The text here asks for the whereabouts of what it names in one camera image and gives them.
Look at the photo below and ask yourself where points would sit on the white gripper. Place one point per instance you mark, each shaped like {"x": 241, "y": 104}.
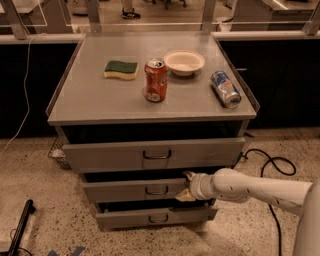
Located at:
{"x": 199, "y": 186}

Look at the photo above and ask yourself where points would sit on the wire basket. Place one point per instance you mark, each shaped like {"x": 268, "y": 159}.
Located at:
{"x": 57, "y": 155}

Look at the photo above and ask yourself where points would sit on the red soda can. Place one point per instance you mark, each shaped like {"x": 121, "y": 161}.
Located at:
{"x": 156, "y": 80}

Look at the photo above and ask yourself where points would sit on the grey bottom drawer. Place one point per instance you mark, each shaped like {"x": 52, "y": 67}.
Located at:
{"x": 154, "y": 217}

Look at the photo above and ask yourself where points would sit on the blue silver can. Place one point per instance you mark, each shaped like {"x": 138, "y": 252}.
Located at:
{"x": 225, "y": 89}

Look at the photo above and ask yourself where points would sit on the grey top drawer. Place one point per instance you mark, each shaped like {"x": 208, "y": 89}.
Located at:
{"x": 153, "y": 155}

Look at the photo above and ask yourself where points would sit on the green yellow sponge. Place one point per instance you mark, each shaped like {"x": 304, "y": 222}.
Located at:
{"x": 121, "y": 70}

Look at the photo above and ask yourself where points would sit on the grey drawer cabinet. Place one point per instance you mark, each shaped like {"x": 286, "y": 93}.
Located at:
{"x": 89, "y": 108}

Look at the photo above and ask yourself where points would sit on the person's right shoe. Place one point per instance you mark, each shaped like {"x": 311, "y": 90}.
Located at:
{"x": 130, "y": 15}

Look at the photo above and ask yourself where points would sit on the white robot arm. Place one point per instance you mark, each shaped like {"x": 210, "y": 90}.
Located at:
{"x": 297, "y": 197}

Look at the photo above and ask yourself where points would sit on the white bowl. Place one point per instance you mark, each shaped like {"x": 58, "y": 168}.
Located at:
{"x": 184, "y": 62}

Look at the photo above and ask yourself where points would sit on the blue floor tape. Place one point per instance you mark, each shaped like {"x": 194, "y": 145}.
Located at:
{"x": 74, "y": 251}

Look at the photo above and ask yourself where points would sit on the black bar on floor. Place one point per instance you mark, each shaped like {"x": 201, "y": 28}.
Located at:
{"x": 27, "y": 211}

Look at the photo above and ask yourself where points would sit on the grey drawer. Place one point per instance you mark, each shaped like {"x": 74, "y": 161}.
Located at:
{"x": 153, "y": 155}
{"x": 135, "y": 190}
{"x": 154, "y": 217}

